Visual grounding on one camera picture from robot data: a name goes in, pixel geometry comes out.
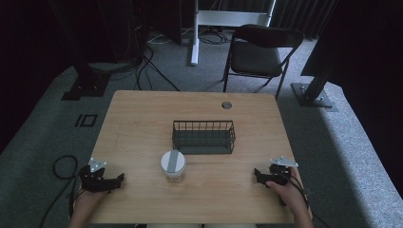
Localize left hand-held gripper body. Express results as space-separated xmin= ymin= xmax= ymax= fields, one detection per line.
xmin=78 ymin=157 xmax=111 ymax=194

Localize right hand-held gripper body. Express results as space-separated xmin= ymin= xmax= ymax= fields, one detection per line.
xmin=267 ymin=155 xmax=299 ymax=188

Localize person's right hand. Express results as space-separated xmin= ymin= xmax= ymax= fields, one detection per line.
xmin=265 ymin=166 xmax=307 ymax=207

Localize person's left hand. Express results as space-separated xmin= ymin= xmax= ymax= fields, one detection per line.
xmin=72 ymin=188 xmax=109 ymax=215

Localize clear jar with white lid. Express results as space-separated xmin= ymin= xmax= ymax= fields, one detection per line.
xmin=160 ymin=149 xmax=187 ymax=184

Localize black metal stand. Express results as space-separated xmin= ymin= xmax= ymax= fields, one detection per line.
xmin=47 ymin=0 xmax=112 ymax=102
xmin=290 ymin=67 xmax=338 ymax=113

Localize black folding chair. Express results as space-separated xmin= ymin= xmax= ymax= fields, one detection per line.
xmin=221 ymin=24 xmax=304 ymax=101

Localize dark curtain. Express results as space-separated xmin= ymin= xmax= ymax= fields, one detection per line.
xmin=272 ymin=0 xmax=338 ymax=41

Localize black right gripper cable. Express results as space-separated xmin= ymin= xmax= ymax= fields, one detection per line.
xmin=278 ymin=172 xmax=315 ymax=210

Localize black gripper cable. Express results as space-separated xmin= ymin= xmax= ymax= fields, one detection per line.
xmin=38 ymin=154 xmax=84 ymax=228
xmin=278 ymin=172 xmax=315 ymax=210

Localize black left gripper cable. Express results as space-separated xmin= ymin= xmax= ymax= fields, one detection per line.
xmin=38 ymin=154 xmax=84 ymax=228

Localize black wire basket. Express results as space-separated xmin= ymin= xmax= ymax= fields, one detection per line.
xmin=171 ymin=120 xmax=237 ymax=156

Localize black floor cables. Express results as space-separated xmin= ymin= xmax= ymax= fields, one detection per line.
xmin=108 ymin=31 xmax=182 ymax=93

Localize white desk frame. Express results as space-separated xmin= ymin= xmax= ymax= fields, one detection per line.
xmin=189 ymin=0 xmax=278 ymax=67

